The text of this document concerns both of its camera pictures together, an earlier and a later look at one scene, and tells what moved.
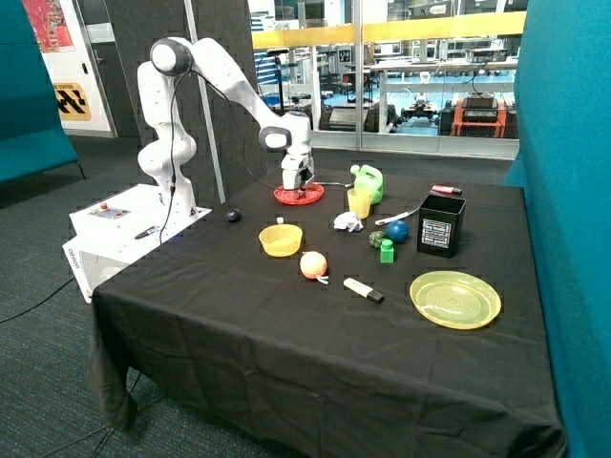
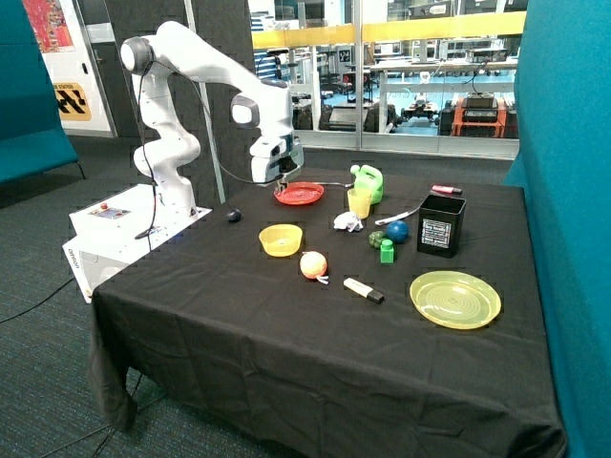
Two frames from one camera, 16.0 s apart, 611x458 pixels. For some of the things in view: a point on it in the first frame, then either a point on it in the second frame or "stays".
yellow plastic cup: x=359 y=203 stays
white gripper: x=298 y=171 -> x=274 y=156
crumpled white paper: x=347 y=219 stays
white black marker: x=364 y=290 stays
